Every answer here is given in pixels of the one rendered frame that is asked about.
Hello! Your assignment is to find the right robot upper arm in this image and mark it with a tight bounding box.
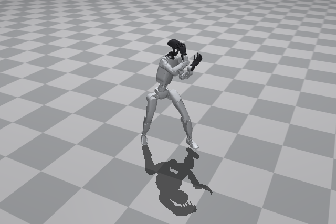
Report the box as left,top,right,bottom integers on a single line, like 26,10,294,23
159,59,179,76

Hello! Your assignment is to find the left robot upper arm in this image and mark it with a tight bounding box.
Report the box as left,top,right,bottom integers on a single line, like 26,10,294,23
176,56,185,80

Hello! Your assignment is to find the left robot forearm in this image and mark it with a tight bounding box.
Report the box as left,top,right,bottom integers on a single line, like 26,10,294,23
183,66,193,78

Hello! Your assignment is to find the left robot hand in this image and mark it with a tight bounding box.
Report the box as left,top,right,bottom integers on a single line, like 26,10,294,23
190,53,202,71

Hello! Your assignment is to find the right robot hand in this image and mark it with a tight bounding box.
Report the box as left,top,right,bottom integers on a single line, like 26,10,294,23
175,43,187,60

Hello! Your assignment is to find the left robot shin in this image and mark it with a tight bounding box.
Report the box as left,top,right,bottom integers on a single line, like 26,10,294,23
183,118,193,142

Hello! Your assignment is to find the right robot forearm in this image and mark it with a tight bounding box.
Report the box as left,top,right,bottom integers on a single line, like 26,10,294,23
172,55,190,72

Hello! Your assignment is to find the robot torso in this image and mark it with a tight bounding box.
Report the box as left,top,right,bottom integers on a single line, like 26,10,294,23
155,56,179,99

